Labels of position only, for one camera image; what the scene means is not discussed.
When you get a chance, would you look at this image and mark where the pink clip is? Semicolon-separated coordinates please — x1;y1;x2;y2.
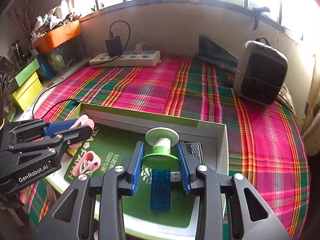
72;151;101;177
69;114;94;150

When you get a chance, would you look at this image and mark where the pink clip front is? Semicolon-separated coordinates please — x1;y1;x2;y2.
72;151;101;177

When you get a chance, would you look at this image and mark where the black rectangular remote device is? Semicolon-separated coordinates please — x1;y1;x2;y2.
185;142;204;165

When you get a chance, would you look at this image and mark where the green white spool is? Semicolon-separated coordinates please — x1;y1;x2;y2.
143;127;180;170

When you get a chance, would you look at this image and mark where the blue usb tester dongle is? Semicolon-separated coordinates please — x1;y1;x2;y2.
150;170;181;211

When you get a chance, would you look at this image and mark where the green cardboard box tray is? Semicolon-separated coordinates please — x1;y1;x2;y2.
44;102;230;240

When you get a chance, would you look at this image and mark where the yellow green box stack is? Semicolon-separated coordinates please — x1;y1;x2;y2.
8;59;43;111

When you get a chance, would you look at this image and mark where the plaid pink green tablecloth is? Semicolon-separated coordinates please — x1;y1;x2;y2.
34;55;310;239

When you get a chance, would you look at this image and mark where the orange storage tray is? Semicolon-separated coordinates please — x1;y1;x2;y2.
31;20;81;54

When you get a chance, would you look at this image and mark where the black charger brick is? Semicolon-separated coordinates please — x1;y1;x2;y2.
105;36;123;57

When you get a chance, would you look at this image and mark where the white power strip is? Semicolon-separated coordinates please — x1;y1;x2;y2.
89;50;161;67

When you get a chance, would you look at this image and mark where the small black grey heater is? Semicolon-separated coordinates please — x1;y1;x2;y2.
233;37;288;105

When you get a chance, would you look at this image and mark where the cream patterned curtain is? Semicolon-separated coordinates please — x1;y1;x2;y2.
302;53;320;156

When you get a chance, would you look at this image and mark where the black charger cable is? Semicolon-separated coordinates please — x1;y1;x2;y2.
31;20;131;119

